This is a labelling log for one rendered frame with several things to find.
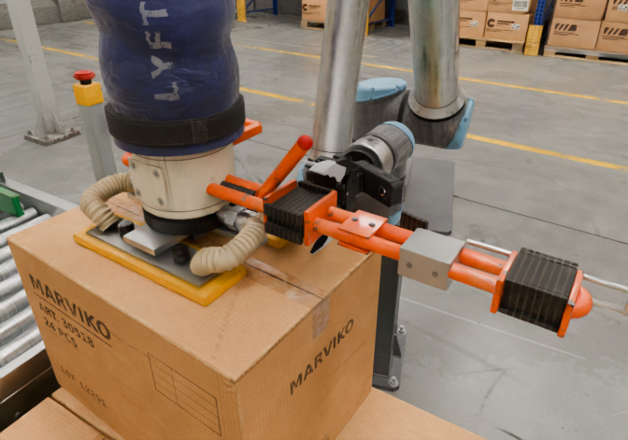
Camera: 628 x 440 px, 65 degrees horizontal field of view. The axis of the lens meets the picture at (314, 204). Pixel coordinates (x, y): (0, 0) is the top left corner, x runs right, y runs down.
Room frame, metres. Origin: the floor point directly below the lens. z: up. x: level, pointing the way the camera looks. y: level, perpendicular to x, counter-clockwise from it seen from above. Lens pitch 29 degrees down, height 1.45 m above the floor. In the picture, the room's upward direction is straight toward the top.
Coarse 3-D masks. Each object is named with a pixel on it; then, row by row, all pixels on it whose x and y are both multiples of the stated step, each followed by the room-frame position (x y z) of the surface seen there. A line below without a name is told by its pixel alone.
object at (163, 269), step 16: (112, 224) 0.80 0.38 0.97; (128, 224) 0.76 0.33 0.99; (80, 240) 0.76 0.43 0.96; (96, 240) 0.75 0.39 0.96; (112, 240) 0.75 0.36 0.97; (112, 256) 0.71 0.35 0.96; (128, 256) 0.70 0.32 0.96; (144, 256) 0.70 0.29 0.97; (160, 256) 0.70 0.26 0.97; (176, 256) 0.67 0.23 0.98; (192, 256) 0.70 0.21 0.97; (144, 272) 0.67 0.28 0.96; (160, 272) 0.66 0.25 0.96; (176, 272) 0.65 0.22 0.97; (224, 272) 0.66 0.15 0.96; (240, 272) 0.66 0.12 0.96; (176, 288) 0.63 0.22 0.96; (192, 288) 0.62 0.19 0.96; (208, 288) 0.62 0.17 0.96; (224, 288) 0.63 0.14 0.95; (208, 304) 0.60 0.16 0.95
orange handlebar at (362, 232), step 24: (216, 192) 0.72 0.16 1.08; (240, 192) 0.71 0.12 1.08; (336, 216) 0.64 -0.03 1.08; (360, 216) 0.63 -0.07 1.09; (360, 240) 0.58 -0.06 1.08; (384, 240) 0.57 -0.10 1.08; (456, 264) 0.51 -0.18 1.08; (480, 264) 0.52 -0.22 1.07; (504, 264) 0.51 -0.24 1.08; (480, 288) 0.48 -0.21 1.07; (576, 312) 0.43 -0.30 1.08
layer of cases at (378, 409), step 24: (48, 408) 0.73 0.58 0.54; (72, 408) 0.73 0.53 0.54; (360, 408) 0.73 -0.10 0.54; (384, 408) 0.73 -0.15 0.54; (408, 408) 0.73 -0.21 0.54; (24, 432) 0.67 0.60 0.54; (48, 432) 0.67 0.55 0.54; (72, 432) 0.67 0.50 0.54; (96, 432) 0.67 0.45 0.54; (360, 432) 0.67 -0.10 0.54; (384, 432) 0.67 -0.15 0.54; (408, 432) 0.67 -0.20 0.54; (432, 432) 0.67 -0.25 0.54; (456, 432) 0.67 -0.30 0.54
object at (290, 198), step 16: (272, 192) 0.67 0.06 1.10; (288, 192) 0.70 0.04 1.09; (304, 192) 0.70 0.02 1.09; (320, 192) 0.70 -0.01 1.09; (336, 192) 0.68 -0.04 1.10; (272, 208) 0.64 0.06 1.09; (288, 208) 0.64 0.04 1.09; (304, 208) 0.64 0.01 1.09; (320, 208) 0.64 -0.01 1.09; (272, 224) 0.64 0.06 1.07; (288, 224) 0.63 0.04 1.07; (304, 224) 0.61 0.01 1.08; (288, 240) 0.62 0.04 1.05
